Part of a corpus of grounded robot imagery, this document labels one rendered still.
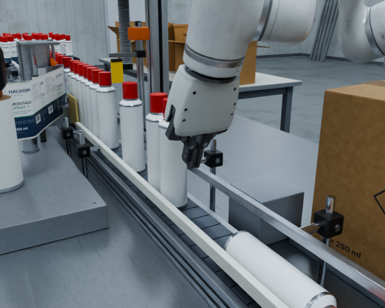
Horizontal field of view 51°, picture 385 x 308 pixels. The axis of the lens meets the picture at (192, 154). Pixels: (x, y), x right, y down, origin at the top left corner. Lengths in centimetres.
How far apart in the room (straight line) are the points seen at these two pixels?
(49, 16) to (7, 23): 88
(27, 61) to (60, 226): 72
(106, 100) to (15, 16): 870
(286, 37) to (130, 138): 48
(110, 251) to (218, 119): 31
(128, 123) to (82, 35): 912
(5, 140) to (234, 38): 53
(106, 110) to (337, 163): 64
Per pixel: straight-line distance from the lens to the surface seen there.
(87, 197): 84
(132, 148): 91
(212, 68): 54
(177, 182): 74
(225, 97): 59
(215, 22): 52
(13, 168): 91
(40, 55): 140
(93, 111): 113
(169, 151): 72
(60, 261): 74
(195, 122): 59
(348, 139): 62
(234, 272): 55
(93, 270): 70
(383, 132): 59
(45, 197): 86
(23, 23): 975
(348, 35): 103
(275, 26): 53
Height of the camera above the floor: 123
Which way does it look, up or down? 19 degrees down
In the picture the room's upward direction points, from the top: straight up
